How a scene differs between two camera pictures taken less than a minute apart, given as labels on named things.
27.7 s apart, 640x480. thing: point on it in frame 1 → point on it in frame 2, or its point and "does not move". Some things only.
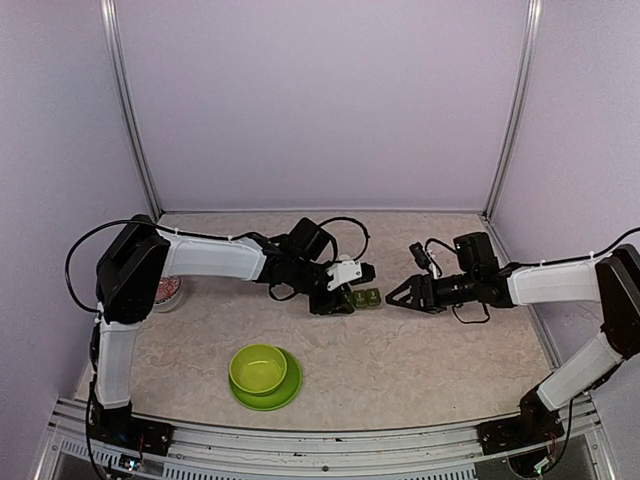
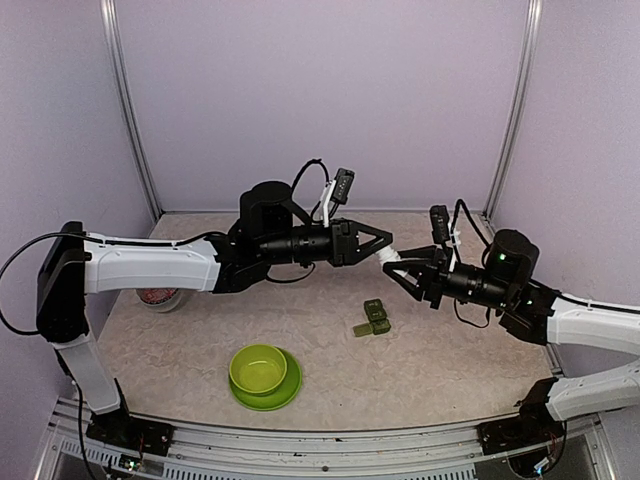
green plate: [278, 398] does not move
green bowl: [257, 369] does not move
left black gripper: [333, 304] → [344, 246]
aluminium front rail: [77, 452] does not move
